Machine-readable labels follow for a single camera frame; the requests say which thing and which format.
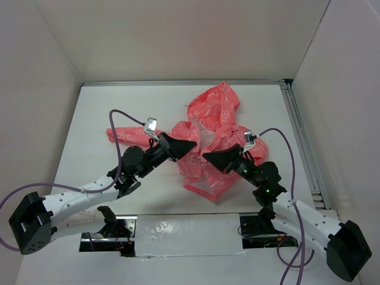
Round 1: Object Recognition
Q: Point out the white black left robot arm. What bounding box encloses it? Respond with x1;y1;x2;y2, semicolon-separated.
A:
8;132;197;255

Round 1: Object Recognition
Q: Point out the aluminium frame rail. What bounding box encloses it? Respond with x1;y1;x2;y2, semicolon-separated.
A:
70;80;335;216

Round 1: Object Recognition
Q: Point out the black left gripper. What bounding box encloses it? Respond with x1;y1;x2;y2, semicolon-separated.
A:
137;132;196;178

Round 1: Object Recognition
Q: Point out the pink hooded jacket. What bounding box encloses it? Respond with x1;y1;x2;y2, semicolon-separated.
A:
106;83;269;203

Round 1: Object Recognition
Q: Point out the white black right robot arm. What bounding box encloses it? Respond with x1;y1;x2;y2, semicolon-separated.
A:
202;144;372;282

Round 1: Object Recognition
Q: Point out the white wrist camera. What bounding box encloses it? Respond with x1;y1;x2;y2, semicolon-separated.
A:
243;130;258;153
144;117;159;141

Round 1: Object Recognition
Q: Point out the silver base rail with tape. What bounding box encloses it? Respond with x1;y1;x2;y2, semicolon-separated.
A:
79;213;286;258

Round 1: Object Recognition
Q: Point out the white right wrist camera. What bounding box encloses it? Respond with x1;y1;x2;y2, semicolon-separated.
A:
243;130;258;153

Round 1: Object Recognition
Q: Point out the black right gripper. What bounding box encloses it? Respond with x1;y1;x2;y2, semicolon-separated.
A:
203;142;262;187

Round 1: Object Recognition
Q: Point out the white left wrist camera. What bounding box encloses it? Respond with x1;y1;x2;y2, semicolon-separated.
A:
144;117;159;141

